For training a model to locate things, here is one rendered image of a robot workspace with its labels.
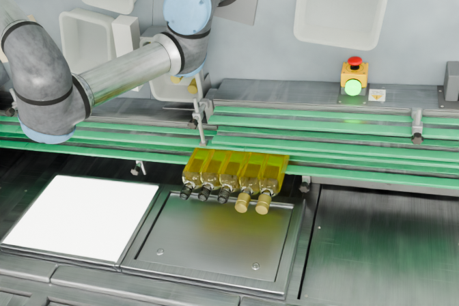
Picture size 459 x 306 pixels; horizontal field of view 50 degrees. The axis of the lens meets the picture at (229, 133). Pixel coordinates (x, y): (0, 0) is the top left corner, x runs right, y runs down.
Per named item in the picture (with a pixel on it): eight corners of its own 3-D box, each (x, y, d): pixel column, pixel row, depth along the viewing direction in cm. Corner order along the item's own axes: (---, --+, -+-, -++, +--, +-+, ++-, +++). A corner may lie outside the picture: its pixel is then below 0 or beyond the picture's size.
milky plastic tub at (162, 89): (163, 86, 166) (154, 100, 159) (148, 25, 153) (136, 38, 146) (212, 88, 161) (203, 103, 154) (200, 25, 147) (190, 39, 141)
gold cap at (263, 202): (267, 205, 134) (263, 216, 131) (256, 199, 134) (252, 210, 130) (274, 198, 131) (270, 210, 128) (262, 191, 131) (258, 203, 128)
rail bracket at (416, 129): (408, 114, 132) (408, 145, 122) (410, 91, 128) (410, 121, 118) (424, 115, 131) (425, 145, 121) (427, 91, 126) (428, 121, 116)
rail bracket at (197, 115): (206, 130, 155) (193, 154, 145) (197, 85, 145) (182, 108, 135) (215, 130, 154) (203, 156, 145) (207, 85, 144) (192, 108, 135)
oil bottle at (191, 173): (205, 145, 160) (182, 190, 144) (202, 132, 157) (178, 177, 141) (221, 147, 158) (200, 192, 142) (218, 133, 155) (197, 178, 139)
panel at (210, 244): (57, 177, 176) (-2, 251, 151) (54, 171, 175) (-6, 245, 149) (306, 205, 149) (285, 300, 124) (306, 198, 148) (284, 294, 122)
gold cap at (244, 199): (236, 192, 134) (232, 203, 131) (248, 192, 133) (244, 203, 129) (240, 201, 136) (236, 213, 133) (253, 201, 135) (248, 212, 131)
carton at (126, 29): (129, 79, 169) (121, 88, 164) (119, 14, 154) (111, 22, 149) (145, 82, 167) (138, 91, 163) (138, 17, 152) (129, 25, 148)
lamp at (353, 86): (345, 91, 139) (343, 97, 137) (345, 78, 136) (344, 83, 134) (361, 92, 138) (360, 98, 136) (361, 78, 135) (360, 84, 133)
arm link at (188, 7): (226, -24, 123) (209, 1, 114) (217, 21, 133) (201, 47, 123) (182, -38, 124) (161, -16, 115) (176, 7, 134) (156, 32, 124)
